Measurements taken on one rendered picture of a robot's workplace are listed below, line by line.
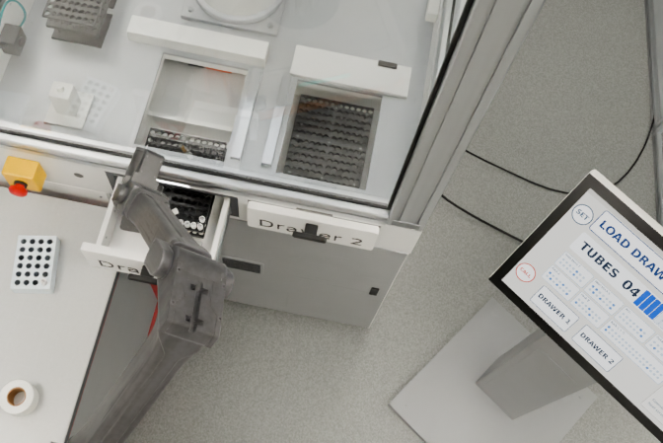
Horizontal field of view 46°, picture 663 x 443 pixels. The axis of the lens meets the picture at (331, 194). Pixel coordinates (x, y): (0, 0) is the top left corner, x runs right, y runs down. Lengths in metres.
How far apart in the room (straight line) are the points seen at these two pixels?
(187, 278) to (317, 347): 1.55
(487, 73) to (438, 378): 1.56
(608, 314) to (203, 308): 0.87
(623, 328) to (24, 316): 1.25
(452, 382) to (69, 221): 1.30
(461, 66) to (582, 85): 2.06
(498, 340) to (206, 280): 1.69
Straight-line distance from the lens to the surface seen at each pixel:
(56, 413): 1.79
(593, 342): 1.65
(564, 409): 2.65
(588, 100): 3.14
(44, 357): 1.82
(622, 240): 1.57
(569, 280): 1.61
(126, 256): 1.67
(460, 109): 1.22
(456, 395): 2.55
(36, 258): 1.86
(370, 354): 2.56
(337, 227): 1.68
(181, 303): 1.01
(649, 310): 1.60
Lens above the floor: 2.48
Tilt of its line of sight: 66 degrees down
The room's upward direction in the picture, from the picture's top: 12 degrees clockwise
